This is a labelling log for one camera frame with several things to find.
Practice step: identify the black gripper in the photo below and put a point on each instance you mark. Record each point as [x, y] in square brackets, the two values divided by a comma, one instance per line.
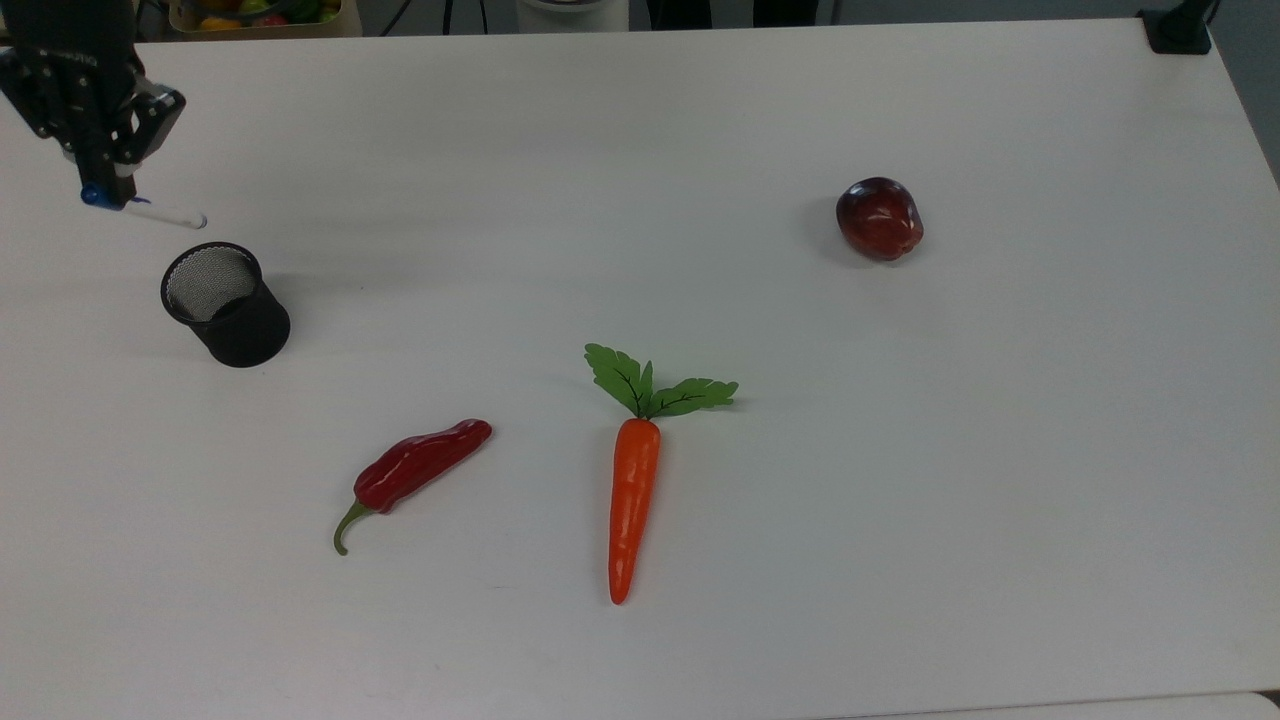
[85, 60]

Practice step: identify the white marker pen blue cap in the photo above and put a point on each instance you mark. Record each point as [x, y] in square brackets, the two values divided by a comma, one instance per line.
[170, 213]

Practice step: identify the black mesh pen cup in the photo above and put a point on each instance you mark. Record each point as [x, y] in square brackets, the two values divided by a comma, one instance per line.
[245, 330]

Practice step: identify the cardboard box of toy fruit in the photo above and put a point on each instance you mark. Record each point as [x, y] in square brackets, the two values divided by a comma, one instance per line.
[260, 22]

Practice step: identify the red toy chili pepper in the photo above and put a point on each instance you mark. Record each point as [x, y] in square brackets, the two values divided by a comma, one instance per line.
[420, 465]

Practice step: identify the orange toy carrot green leaves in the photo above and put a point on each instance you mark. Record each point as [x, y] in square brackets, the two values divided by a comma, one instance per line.
[635, 500]

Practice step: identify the dark red toy apple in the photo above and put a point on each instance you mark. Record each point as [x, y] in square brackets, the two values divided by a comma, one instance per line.
[880, 220]

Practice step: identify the black table clamp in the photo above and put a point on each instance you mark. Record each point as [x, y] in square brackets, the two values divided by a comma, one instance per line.
[1180, 25]

